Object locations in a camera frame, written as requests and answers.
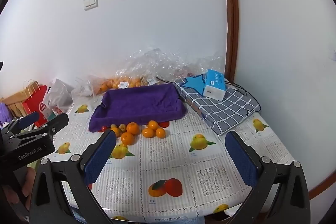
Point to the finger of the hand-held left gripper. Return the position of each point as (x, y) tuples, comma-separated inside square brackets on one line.
[(29, 118), (59, 121)]

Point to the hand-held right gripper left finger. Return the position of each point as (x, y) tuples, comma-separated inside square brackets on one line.
[(101, 155)]

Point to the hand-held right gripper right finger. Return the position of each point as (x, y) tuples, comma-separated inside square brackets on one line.
[(241, 155)]

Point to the large orange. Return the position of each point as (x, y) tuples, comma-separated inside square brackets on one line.
[(127, 139), (132, 128)]

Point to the purple cloth-lined tray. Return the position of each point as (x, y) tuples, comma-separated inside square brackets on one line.
[(139, 106)]

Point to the person's left hand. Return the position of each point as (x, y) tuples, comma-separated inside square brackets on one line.
[(29, 182)]

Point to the red paper bag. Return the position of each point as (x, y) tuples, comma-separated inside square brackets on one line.
[(35, 106)]

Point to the wooden rack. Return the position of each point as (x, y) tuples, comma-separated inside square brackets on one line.
[(14, 103)]

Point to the white plastic bag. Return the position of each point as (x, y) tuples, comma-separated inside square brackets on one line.
[(59, 98)]

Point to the purple fluffy item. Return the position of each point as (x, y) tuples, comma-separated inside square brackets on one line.
[(4, 112)]

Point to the small red tomato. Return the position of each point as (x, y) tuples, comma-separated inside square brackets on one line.
[(104, 128)]

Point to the grey checkered cloth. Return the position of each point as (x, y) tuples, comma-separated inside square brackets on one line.
[(223, 111)]

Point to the brown flat board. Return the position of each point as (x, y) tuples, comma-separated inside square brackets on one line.
[(196, 109)]

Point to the fruit-print tablecloth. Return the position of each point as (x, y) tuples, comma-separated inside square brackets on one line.
[(170, 161)]

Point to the clear bag of oranges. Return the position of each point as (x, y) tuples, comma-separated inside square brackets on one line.
[(120, 82)]

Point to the blue white tissue pack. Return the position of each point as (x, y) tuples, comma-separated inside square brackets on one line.
[(214, 85)]

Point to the brown wooden baseboard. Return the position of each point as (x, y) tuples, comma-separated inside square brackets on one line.
[(323, 184)]

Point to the blue star-shaped paper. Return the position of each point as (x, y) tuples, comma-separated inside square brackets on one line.
[(193, 83)]

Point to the crumpled clear plastic bag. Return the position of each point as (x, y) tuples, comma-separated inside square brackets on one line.
[(157, 62)]

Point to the white light switch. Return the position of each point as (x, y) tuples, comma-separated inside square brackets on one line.
[(90, 1)]

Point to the brown wooden door frame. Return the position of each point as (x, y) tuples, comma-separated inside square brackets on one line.
[(231, 16)]

